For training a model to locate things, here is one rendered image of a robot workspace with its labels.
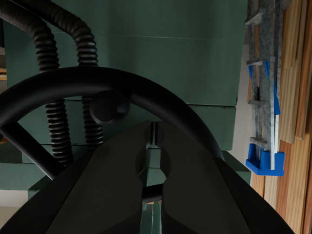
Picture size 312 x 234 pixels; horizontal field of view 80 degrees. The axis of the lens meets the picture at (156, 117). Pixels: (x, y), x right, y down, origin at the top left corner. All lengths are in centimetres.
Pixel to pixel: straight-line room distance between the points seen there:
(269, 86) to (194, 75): 85
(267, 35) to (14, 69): 110
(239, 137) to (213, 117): 271
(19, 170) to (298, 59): 168
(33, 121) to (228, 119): 38
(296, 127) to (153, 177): 146
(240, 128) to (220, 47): 271
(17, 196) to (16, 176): 357
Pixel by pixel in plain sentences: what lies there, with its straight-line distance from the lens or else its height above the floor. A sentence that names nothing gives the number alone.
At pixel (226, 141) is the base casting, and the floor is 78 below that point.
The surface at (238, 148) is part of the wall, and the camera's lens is 312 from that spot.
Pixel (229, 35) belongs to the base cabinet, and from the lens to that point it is 40.
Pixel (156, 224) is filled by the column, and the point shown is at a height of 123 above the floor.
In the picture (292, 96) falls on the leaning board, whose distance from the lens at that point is 172.
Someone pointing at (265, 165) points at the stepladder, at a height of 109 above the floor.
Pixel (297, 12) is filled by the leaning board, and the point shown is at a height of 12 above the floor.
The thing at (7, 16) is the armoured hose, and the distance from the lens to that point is 31.
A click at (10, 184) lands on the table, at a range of 50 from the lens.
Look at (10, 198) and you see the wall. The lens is 414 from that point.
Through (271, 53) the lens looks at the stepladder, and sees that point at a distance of 119.
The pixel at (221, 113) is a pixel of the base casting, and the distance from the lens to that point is 38.
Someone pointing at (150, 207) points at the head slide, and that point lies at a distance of 73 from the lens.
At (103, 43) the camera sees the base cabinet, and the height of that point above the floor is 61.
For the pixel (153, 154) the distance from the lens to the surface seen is 38.
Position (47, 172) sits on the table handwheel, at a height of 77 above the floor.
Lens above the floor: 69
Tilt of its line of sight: 8 degrees up
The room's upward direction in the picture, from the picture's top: 178 degrees counter-clockwise
